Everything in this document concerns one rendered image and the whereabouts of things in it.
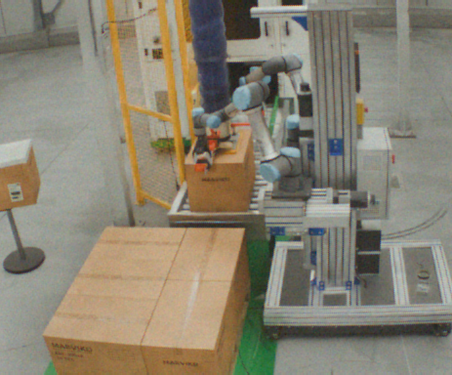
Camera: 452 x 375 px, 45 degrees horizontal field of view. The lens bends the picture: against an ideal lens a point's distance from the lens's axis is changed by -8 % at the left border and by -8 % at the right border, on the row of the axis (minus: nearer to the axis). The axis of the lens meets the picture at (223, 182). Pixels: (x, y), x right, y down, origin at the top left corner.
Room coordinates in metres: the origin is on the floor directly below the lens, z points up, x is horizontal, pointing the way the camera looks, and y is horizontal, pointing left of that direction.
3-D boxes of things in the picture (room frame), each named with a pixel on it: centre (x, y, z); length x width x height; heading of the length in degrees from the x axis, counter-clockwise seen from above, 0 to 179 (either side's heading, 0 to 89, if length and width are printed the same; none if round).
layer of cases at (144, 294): (2.89, 0.50, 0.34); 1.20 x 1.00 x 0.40; 168
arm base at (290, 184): (2.95, -0.38, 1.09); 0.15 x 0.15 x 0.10
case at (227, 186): (3.86, 0.00, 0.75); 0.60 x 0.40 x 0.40; 169
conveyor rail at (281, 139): (4.57, -0.50, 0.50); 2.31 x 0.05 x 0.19; 168
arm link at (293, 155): (2.94, -0.38, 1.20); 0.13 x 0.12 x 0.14; 132
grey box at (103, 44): (4.41, 0.80, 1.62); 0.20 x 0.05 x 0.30; 168
